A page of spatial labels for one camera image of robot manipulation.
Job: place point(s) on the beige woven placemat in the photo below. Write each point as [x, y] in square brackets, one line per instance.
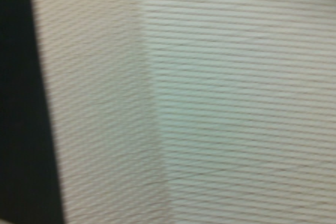
[192, 100]

